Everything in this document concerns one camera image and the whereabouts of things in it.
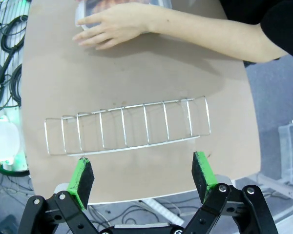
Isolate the silver wire rack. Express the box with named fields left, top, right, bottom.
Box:
left=44, top=96, right=212, bottom=156

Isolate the white device with green light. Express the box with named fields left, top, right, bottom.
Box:
left=0, top=116, right=30, bottom=172

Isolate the person in black shirt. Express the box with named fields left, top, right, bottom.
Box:
left=219, top=0, right=293, bottom=61

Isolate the person's left hand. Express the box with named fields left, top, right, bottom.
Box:
left=72, top=3, right=154, bottom=51

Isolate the clear plastic food container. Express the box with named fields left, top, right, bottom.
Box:
left=74, top=0, right=173, bottom=32

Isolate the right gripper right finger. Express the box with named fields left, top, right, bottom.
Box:
left=183, top=151, right=279, bottom=234

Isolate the aluminium frame bar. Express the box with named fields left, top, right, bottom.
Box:
left=257, top=170, right=293, bottom=201

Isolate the black coiled cable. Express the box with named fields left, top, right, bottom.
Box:
left=10, top=62, right=23, bottom=104
left=0, top=13, right=28, bottom=53

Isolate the clear plastic storage box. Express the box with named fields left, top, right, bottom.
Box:
left=277, top=121, right=293, bottom=185

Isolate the clear plastic clip lid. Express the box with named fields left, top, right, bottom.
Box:
left=74, top=0, right=173, bottom=31

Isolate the dark green hose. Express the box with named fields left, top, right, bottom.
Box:
left=0, top=159, right=30, bottom=176

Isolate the person's left forearm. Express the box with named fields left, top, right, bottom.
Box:
left=148, top=5, right=290, bottom=64

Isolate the white cable chain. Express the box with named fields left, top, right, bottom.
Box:
left=141, top=197, right=186, bottom=227

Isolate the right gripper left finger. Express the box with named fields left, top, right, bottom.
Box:
left=16, top=157, right=100, bottom=234

